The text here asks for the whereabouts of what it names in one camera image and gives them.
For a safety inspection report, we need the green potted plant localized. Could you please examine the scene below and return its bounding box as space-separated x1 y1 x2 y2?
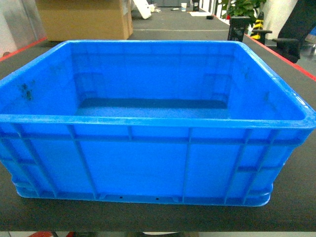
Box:
219 0 267 27

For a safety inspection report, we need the yellow black striped bollard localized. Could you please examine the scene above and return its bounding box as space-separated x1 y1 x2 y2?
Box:
250 11 264 40

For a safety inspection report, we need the large cardboard box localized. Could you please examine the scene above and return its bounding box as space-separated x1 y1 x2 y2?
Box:
35 0 133 41

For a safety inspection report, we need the white bucket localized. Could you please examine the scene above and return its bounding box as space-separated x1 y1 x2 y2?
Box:
181 2 187 12

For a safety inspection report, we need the black office chair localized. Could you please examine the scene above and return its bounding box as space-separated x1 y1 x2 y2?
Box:
256 0 316 63

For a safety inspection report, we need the large blue plastic crate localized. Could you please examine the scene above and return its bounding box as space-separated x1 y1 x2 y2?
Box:
0 40 316 207

